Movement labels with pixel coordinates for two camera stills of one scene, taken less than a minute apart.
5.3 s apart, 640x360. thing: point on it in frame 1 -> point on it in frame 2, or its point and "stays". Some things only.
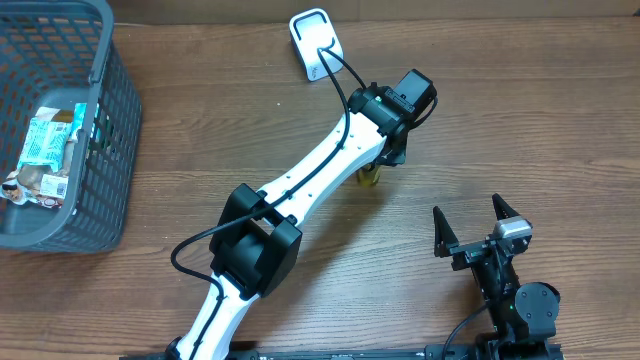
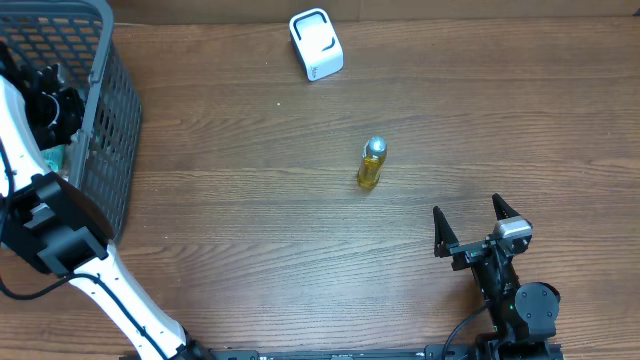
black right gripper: [469, 252] stays
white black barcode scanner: [311, 31] stays
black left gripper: [397, 153] -> [75, 99]
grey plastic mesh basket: [59, 53] stays
